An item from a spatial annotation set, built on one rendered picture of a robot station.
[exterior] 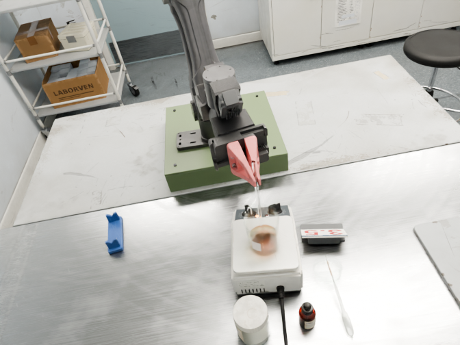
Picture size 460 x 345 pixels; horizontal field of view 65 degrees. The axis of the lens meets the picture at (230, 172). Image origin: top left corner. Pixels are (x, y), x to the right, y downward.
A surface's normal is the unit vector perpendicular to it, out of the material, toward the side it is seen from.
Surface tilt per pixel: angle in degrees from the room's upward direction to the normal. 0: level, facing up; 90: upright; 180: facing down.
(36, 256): 0
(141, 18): 90
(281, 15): 90
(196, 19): 58
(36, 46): 92
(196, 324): 0
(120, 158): 0
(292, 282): 90
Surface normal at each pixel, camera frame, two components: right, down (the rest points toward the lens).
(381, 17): 0.12, 0.68
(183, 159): -0.13, -0.72
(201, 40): 0.18, 0.17
